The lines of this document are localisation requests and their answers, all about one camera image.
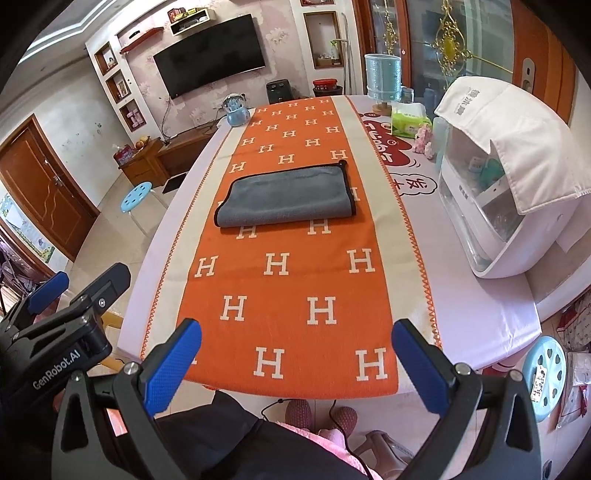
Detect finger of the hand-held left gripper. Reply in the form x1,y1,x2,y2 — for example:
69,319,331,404
0,271,70,334
69,262,133,315

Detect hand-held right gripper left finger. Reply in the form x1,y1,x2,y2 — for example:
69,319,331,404
53,318,204,480

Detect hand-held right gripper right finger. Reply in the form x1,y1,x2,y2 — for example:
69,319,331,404
392,318,542,480

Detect grey towel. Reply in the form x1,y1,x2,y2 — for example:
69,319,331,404
213,160,359,229

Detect cluttered clothes rack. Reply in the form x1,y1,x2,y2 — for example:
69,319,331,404
0,240,47,317

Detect yellow wooden chair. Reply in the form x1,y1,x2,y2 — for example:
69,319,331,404
95,311,128,374

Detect pink printed tablecloth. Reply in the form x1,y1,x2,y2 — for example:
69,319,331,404
117,95,543,394

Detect blue round stool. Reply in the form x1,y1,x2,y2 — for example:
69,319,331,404
121,181,170,236
523,336,568,418

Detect pink slipper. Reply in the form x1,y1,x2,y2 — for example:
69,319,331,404
330,406,358,437
286,399,313,428

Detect person's dark trousers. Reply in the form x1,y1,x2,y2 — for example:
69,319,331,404
154,390,368,480

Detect brown wooden door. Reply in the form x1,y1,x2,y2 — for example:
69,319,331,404
0,114,100,262

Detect person's pink clothing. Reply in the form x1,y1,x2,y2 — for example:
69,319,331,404
276,421,393,480

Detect wooden television cabinet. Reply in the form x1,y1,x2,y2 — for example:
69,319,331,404
117,124,222,188

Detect orange patterned blanket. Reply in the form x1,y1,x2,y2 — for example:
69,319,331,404
140,96,443,398

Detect white countertop appliance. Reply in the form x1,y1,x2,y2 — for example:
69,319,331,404
436,115,591,280

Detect white printed bag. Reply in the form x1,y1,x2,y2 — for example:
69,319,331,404
556,352,591,430
556,302,591,354

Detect small blue appliance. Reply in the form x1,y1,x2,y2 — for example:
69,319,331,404
221,93,253,127

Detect pink flower ornament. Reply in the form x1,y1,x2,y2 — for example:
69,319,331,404
413,126,437,160

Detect green tissue pack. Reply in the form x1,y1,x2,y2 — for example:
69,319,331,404
392,102,433,139

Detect white cloth cover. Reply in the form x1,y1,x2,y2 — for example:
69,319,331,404
434,76,591,217

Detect black air fryer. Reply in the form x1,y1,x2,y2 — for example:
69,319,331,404
267,79,293,106

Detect red pot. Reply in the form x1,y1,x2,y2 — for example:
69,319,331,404
312,78,343,97

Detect blue cylindrical container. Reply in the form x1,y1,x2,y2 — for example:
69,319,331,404
365,53,404,116

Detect glass partition with gold ornament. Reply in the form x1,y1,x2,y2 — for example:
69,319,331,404
358,0,515,100

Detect orange door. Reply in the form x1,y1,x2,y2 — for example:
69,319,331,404
510,0,579,121

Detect wall poster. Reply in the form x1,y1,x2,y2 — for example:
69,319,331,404
0,194,56,262

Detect red wooden wall shelf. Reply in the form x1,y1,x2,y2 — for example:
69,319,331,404
121,27,164,54

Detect black wall television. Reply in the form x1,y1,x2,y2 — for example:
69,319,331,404
152,13,269,100

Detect white wall shelf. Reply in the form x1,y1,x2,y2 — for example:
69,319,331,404
168,7,218,37

